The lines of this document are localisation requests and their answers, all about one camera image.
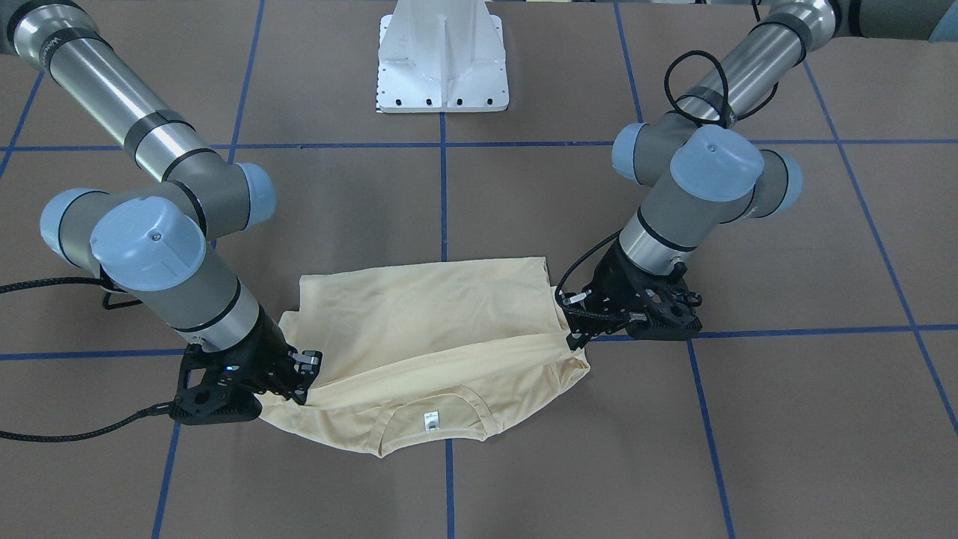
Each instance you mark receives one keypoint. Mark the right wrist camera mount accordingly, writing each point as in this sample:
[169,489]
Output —
[210,390]

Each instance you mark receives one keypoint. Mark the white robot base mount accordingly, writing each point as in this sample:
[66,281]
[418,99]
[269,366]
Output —
[441,56]

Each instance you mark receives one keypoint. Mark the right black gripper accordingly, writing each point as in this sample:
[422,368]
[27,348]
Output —
[268,352]

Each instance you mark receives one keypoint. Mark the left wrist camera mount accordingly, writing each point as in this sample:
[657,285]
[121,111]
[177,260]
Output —
[670,312]

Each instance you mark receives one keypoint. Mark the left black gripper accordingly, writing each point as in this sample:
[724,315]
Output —
[614,278]

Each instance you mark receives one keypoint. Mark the beige long sleeve shirt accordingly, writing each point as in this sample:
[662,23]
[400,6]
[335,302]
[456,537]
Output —
[419,353]

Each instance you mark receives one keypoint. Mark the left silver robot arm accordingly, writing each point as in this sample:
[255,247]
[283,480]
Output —
[701,173]

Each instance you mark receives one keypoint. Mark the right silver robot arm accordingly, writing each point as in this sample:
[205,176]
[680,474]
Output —
[155,242]

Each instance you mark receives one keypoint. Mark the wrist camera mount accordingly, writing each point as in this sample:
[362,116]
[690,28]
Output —
[670,312]
[210,390]

